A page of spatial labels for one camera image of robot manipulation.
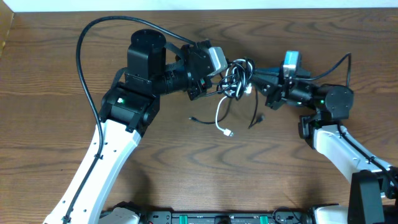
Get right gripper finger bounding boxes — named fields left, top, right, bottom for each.
left=249, top=73, right=281, bottom=95
left=254, top=67, right=280, bottom=76

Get white usb cable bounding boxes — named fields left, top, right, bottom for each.
left=215, top=58, right=253, bottom=138

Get black usb cable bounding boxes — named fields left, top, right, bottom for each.
left=188, top=57, right=266, bottom=130

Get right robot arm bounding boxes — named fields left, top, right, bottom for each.
left=250, top=68, right=397, bottom=223

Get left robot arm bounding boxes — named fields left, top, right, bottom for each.
left=44, top=29, right=226, bottom=223

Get cardboard box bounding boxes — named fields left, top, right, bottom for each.
left=0, top=0, right=14, bottom=55

